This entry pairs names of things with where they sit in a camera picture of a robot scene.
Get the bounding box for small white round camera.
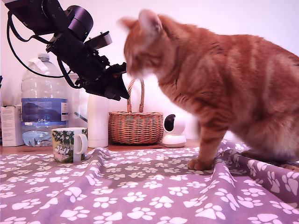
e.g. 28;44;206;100
161;114;187;148

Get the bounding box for orange tabby cat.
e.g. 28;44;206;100
117;8;299;171

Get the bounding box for white cardboard box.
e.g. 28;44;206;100
0;105;24;147

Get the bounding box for large clear water bottle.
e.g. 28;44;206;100
21;53;70;147

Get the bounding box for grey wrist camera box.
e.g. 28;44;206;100
84;31;113;50

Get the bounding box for white bottle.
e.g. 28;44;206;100
87;93;109;148

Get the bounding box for long black looping cable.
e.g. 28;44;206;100
6;10;66;79

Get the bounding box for woven wicker basket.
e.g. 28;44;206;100
107;78;164;145

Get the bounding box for thin black cable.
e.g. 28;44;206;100
8;11;56;45

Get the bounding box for clear glass jar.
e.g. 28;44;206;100
67;71;90;129

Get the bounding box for purple paw print cloth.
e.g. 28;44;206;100
0;138;299;224

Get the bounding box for short black cable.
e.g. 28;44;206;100
57;58;81;90

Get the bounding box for white mug with cartoon print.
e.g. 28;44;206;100
51;127;89;163

